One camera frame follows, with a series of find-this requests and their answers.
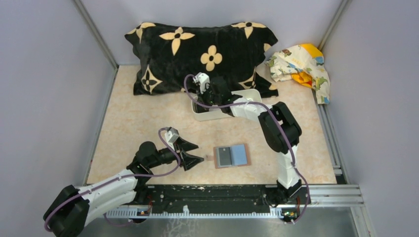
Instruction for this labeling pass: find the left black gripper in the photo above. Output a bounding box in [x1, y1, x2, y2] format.
[148, 137, 204, 171]

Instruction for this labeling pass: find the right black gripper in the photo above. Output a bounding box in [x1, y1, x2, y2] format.
[197, 83, 221, 110]

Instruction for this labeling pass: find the grey card sleeve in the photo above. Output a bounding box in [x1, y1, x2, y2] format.
[217, 147, 232, 166]

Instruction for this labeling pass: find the brown leather card holder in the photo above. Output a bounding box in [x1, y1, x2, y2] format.
[213, 144, 251, 169]

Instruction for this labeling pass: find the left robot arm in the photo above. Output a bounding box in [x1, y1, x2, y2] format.
[43, 130, 204, 237]

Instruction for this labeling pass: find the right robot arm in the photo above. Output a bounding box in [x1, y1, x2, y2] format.
[192, 73, 302, 203]

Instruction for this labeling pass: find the white oblong plastic bin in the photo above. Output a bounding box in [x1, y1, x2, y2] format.
[191, 89, 262, 121]

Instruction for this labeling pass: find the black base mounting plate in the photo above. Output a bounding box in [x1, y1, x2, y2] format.
[116, 184, 312, 215]

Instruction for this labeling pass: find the black floral pillow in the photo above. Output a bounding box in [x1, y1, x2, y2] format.
[125, 21, 279, 98]

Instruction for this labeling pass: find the cartoon print cloth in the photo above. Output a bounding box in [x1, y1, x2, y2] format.
[265, 43, 331, 104]

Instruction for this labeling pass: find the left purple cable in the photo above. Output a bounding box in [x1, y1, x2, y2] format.
[44, 126, 182, 233]

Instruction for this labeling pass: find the purple cable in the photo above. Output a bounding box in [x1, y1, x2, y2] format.
[183, 74, 311, 225]
[44, 126, 182, 233]

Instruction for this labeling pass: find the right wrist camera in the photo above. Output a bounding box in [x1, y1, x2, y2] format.
[193, 73, 210, 94]

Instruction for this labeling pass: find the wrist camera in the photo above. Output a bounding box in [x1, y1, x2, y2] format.
[193, 73, 210, 94]
[165, 127, 179, 144]

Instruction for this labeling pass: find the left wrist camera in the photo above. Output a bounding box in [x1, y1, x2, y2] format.
[165, 127, 179, 144]

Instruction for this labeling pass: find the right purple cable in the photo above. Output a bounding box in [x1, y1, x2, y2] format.
[183, 74, 311, 225]

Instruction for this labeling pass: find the aluminium frame rail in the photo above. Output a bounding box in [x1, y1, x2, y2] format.
[67, 185, 364, 220]

